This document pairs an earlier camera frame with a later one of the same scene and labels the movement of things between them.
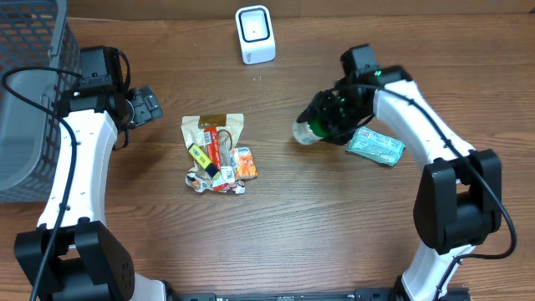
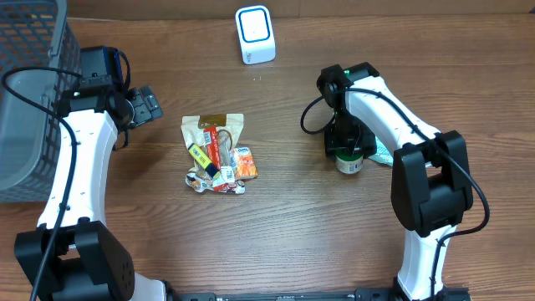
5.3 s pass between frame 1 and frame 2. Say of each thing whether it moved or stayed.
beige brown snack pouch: stayed
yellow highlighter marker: stayed
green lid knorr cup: moved
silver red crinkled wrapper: stayed
